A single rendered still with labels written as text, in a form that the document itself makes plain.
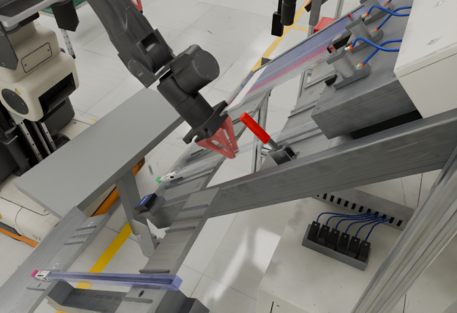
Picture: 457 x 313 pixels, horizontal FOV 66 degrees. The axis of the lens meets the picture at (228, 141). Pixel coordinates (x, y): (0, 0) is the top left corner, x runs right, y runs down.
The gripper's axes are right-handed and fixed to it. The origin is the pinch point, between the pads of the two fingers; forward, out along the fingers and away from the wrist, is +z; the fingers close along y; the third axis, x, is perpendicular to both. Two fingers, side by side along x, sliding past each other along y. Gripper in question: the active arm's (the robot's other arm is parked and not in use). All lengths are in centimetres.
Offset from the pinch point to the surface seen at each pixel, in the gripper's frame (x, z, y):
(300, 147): -17.1, 2.4, -3.2
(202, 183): 10.0, 2.2, -3.8
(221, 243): 79, 53, 28
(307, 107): -13.6, 2.4, 10.6
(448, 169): -38.4, 6.4, -11.9
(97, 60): 187, -56, 124
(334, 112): -27.9, -2.6, -6.2
